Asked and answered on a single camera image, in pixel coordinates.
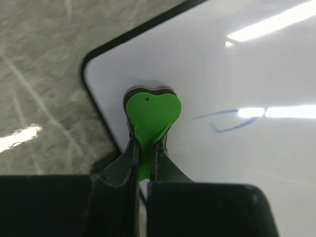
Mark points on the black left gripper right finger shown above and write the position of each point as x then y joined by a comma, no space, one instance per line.
162,168

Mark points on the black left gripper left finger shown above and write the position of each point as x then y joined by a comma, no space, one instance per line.
115,169

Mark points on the green whiteboard eraser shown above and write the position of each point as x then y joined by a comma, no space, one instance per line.
150,113

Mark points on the white whiteboard black frame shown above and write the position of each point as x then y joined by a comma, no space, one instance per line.
245,73

